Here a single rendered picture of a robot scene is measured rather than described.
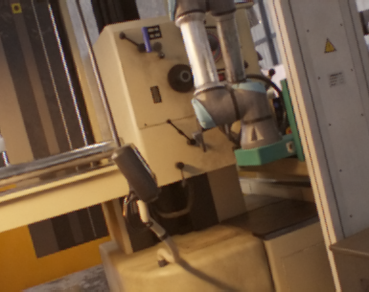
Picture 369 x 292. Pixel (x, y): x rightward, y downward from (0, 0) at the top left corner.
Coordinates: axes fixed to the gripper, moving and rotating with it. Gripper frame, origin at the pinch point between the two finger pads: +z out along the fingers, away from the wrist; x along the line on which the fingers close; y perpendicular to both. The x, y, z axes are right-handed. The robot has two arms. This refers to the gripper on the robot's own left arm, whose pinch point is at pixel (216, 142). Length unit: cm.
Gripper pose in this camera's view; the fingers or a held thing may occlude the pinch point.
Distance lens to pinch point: 215.4
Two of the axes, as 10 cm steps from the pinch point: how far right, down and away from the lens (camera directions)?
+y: -4.2, -3.6, 8.3
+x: -8.8, 3.8, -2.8
